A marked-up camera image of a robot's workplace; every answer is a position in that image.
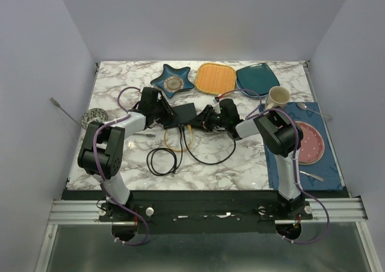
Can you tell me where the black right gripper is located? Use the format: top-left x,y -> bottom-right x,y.
187,105 -> 228,132

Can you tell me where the black network switch box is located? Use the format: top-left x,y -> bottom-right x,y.
162,103 -> 197,129

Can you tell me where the yellow ethernet cable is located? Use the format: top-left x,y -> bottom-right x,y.
164,124 -> 195,153

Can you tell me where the black ethernet cable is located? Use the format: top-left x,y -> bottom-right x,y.
180,125 -> 237,165

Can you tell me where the grey ethernet cable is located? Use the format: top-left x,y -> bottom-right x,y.
50,97 -> 157,139

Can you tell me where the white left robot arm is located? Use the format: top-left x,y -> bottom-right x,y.
78,87 -> 174,221

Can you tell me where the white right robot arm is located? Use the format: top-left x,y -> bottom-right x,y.
188,99 -> 303,219

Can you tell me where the blue star-shaped dish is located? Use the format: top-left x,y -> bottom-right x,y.
150,64 -> 195,99

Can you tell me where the orange woven square tray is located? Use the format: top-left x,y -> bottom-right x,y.
195,63 -> 236,95

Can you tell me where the teal square plate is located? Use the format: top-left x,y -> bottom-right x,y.
236,63 -> 280,98

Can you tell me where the small floral patterned bowl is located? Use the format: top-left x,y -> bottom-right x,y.
81,108 -> 108,129

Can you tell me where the beige ceramic mug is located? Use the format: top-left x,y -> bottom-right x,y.
263,86 -> 291,110

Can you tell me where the metal spoon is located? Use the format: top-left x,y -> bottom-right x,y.
296,102 -> 333,119

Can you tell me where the metal fork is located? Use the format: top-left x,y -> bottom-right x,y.
300,171 -> 324,182

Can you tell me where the pink dotted plate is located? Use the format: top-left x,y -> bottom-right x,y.
296,121 -> 325,165

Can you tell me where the blue cloth placemat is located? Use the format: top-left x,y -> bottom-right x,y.
259,101 -> 343,191

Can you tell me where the black mounting base plate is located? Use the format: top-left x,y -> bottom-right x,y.
61,190 -> 349,239

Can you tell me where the aluminium rail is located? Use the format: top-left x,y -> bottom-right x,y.
48,198 -> 368,225

